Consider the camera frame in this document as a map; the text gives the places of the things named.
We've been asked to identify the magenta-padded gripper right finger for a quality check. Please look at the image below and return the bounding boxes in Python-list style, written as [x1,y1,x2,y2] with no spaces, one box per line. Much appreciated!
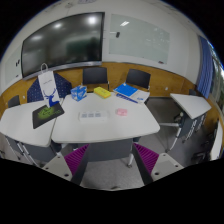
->
[131,142,185,186]

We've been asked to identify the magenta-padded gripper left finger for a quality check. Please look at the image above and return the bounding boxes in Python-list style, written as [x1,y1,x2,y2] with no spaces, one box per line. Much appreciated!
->
[41,142,92,187]

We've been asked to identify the pink charger block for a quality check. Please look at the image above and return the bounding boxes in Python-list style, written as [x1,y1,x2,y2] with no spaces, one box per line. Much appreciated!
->
[115,107,129,117]

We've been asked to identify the black mouse pad green print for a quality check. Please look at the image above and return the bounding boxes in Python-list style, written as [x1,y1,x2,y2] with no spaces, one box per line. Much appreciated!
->
[31,101,66,130]

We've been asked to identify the white book blue edge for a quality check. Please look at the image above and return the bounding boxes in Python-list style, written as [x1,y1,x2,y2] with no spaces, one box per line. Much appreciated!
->
[114,89,151,105]

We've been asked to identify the blue tissue box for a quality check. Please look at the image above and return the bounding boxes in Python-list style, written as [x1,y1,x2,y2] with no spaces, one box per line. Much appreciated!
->
[70,85,88,102]

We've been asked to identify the white side table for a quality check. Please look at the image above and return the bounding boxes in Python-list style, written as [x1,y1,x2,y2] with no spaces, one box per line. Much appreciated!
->
[159,92,213,153]

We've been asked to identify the yellow box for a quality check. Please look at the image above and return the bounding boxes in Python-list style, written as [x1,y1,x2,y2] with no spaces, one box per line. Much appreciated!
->
[93,86,112,100]

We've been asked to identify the blue cover book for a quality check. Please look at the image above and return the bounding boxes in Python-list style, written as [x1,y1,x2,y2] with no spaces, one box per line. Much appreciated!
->
[113,82,139,98]

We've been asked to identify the blue patterned chair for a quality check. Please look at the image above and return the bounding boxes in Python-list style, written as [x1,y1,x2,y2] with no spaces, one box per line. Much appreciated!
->
[26,72,73,104]

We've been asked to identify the white paper bag blue deer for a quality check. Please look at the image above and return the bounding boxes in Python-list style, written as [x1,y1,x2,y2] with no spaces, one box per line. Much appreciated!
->
[37,63,61,108]

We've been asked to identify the black chair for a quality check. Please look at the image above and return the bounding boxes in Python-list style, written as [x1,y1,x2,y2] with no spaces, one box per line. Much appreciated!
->
[7,94,21,109]
[125,68,152,91]
[82,66,110,92]

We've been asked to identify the blue curtain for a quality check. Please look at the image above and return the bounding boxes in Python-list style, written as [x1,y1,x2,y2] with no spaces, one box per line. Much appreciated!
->
[196,34,214,100]

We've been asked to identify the narrow glass whiteboard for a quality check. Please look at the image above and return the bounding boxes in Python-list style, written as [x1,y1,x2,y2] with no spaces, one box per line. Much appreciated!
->
[3,46,24,86]

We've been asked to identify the large black display screen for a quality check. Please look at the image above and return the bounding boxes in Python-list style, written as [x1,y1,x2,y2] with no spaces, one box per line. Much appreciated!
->
[20,11,106,79]

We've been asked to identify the wide glass whiteboard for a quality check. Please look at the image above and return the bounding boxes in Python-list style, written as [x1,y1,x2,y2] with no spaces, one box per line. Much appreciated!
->
[108,13,171,65]

